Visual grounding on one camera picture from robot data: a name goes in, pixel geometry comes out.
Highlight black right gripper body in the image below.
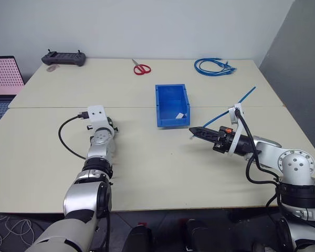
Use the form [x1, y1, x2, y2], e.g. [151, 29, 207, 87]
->
[212, 126, 237, 154]

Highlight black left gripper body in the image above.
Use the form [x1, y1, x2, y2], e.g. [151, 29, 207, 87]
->
[107, 117, 120, 138]

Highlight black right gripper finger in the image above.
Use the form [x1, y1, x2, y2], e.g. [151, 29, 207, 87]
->
[190, 130, 219, 145]
[189, 127, 221, 138]

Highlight blue ethernet cable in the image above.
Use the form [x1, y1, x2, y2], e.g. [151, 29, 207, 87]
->
[190, 86, 257, 140]

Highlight blue plastic bin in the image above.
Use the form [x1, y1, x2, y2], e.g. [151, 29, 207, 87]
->
[154, 83, 192, 129]

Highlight black handheld controller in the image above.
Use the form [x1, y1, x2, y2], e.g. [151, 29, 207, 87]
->
[41, 49, 86, 67]

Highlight dark rounded shape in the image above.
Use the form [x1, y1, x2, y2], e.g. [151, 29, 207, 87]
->
[182, 218, 216, 252]
[123, 222, 154, 252]

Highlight laptop with pink screen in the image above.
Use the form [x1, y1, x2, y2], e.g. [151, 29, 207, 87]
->
[0, 55, 26, 127]

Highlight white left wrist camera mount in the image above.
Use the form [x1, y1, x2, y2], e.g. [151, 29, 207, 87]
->
[87, 104, 115, 136]

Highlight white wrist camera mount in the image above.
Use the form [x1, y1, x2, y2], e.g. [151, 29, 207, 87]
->
[227, 103, 245, 157]
[87, 104, 115, 136]

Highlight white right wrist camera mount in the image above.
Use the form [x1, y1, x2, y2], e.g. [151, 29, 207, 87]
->
[227, 103, 245, 157]

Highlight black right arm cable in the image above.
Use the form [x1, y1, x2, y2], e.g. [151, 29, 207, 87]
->
[233, 107, 282, 208]

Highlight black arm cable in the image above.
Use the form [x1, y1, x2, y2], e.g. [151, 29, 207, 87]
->
[233, 107, 282, 208]
[58, 111, 90, 160]

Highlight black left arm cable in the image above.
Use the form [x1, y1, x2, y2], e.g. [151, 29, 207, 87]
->
[58, 111, 90, 160]

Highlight coiled blue cable bundle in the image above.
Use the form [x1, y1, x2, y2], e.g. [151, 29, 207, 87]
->
[194, 57, 238, 77]

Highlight red handled scissors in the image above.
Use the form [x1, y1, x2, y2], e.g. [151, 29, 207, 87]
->
[131, 58, 152, 76]

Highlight white floor cables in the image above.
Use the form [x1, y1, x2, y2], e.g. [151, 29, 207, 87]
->
[0, 213, 37, 252]

